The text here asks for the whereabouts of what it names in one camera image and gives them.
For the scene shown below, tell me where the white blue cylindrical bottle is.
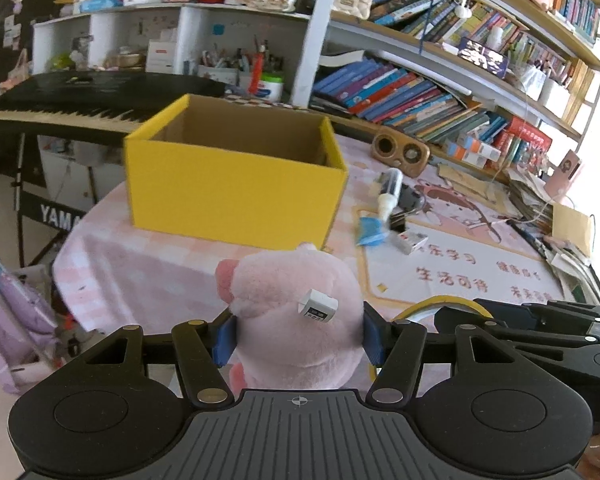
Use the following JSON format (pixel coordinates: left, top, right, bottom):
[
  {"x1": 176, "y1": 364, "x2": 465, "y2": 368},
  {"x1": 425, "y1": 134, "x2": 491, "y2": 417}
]
[{"x1": 377, "y1": 168, "x2": 403, "y2": 222}]

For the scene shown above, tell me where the pile of papers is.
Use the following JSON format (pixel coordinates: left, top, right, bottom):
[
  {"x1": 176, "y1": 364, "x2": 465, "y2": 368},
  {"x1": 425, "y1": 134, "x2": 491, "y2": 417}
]
[{"x1": 506, "y1": 166, "x2": 600, "y2": 306}]

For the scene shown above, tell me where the blue plastic bag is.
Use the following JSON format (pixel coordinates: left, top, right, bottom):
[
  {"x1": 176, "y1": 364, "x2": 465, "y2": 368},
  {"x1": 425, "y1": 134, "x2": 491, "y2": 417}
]
[{"x1": 356, "y1": 217, "x2": 388, "y2": 247}]

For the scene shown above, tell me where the purple backpack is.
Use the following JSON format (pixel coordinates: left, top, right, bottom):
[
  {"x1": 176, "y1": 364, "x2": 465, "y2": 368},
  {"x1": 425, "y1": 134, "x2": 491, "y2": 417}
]
[{"x1": 0, "y1": 260, "x2": 61, "y2": 396}]

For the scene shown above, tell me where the white green lidded jar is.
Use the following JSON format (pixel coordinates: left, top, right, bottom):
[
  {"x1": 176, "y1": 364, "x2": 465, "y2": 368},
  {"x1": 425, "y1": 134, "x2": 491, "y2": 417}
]
[{"x1": 256, "y1": 73, "x2": 284, "y2": 103}]

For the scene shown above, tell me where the white pen holder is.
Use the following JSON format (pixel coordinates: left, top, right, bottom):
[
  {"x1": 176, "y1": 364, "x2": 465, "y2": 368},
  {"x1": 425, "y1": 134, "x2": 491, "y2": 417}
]
[{"x1": 196, "y1": 65, "x2": 239, "y2": 86}]

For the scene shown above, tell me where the row of leaning books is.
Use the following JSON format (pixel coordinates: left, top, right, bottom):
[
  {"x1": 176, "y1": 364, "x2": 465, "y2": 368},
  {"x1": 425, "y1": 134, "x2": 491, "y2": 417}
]
[{"x1": 310, "y1": 56, "x2": 510, "y2": 145}]

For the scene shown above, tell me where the pink plush pig toy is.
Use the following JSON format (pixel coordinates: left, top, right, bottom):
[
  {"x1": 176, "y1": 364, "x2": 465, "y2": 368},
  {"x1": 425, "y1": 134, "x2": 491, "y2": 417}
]
[{"x1": 215, "y1": 243, "x2": 364, "y2": 394}]

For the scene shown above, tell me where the white cubby shelf unit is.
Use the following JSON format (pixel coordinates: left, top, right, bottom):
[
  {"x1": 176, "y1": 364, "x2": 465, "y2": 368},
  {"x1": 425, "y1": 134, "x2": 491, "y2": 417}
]
[{"x1": 32, "y1": 2, "x2": 322, "y2": 106}]

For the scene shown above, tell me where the black binder clip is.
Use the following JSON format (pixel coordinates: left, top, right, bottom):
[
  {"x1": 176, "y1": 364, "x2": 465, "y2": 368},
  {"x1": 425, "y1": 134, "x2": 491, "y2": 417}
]
[{"x1": 388, "y1": 211, "x2": 410, "y2": 233}]

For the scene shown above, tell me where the black Yamaha keyboard piano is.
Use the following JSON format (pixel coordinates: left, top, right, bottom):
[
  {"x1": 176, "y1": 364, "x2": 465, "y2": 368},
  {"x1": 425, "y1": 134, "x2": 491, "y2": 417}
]
[{"x1": 0, "y1": 70, "x2": 226, "y2": 268}]

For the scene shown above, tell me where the brown retro radio speaker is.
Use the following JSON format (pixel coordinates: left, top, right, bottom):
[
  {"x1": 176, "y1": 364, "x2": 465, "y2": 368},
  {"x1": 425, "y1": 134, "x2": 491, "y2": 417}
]
[{"x1": 372, "y1": 127, "x2": 430, "y2": 179}]

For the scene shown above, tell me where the wooden bookshelf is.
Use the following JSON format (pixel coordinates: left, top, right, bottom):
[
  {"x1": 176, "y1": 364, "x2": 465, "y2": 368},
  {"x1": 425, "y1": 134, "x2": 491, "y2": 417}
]
[{"x1": 290, "y1": 0, "x2": 600, "y2": 146}]

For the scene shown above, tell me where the pink checkered table mat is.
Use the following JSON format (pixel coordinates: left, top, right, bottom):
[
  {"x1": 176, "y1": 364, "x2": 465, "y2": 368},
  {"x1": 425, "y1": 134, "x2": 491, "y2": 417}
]
[{"x1": 52, "y1": 134, "x2": 566, "y2": 334}]

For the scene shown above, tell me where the yellow cardboard box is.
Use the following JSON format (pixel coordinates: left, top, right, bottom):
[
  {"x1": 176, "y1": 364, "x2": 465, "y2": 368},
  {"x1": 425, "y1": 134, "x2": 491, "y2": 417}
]
[{"x1": 123, "y1": 94, "x2": 348, "y2": 250}]

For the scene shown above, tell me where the yellow tape roll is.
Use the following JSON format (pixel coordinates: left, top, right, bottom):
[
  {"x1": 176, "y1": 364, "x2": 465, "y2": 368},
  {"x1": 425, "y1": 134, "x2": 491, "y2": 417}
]
[{"x1": 393, "y1": 295, "x2": 493, "y2": 321}]

